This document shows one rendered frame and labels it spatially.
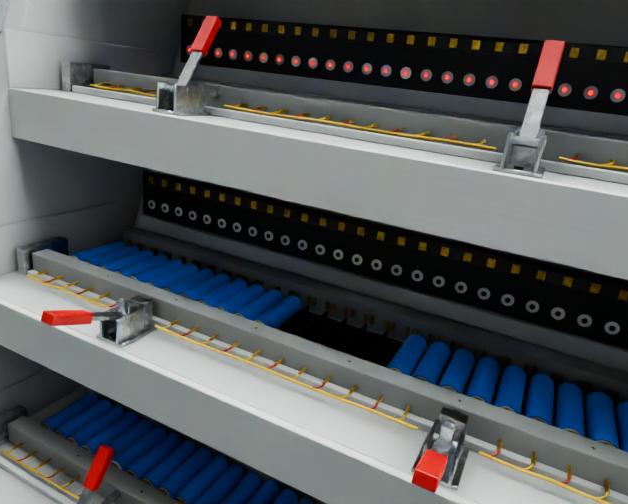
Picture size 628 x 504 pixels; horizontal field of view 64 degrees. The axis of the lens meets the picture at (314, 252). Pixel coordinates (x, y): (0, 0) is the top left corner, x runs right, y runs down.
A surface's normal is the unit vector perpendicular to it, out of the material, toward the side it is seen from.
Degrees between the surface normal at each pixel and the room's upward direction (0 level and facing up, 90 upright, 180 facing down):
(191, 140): 109
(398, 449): 19
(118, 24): 90
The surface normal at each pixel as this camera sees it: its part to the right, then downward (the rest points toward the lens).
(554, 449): -0.44, 0.25
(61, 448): 0.11, -0.94
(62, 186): 0.89, 0.24
